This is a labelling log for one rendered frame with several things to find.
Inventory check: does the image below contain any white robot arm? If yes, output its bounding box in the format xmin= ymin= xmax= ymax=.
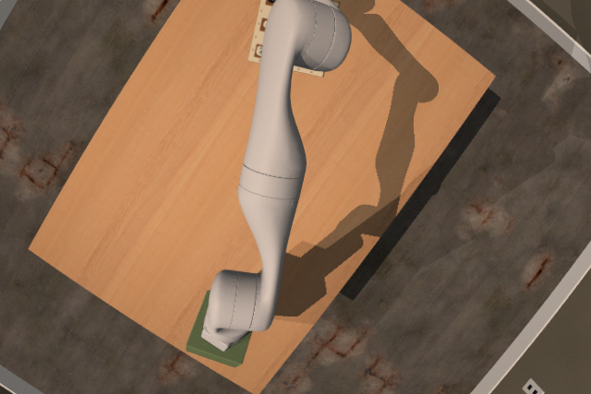
xmin=201 ymin=0 xmax=352 ymax=352

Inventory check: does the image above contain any wooden chessboard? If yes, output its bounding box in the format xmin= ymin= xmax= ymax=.
xmin=248 ymin=0 xmax=323 ymax=78

